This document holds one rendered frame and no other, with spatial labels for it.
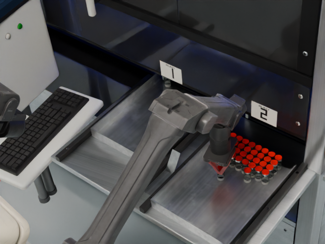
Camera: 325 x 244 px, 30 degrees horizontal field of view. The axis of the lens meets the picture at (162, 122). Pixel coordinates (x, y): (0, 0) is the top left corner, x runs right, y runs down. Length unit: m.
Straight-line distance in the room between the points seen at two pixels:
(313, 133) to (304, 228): 0.43
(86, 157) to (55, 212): 1.06
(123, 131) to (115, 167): 0.15
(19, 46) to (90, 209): 1.05
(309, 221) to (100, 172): 0.68
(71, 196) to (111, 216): 1.84
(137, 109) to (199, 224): 0.51
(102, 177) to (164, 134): 0.74
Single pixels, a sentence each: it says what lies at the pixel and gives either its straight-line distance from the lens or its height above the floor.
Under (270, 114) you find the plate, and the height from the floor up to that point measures 1.03.
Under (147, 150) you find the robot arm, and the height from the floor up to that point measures 1.43.
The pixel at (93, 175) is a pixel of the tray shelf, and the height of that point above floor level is 0.88.
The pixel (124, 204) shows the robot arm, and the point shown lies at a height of 1.36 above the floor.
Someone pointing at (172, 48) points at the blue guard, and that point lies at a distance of 1.84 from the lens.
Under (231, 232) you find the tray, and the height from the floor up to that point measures 0.88.
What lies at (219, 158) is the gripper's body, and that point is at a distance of 1.65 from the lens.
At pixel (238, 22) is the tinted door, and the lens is 1.63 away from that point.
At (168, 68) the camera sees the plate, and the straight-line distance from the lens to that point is 1.91.
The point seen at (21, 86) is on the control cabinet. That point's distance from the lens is 2.17.
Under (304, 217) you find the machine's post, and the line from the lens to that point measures 1.98.
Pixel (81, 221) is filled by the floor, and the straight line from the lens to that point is 2.86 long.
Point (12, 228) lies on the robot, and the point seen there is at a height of 1.33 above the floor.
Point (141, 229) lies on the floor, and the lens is 2.78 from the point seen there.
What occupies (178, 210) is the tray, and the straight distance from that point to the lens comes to 1.71.
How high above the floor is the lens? 2.23
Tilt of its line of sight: 44 degrees down
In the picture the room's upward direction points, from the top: 7 degrees counter-clockwise
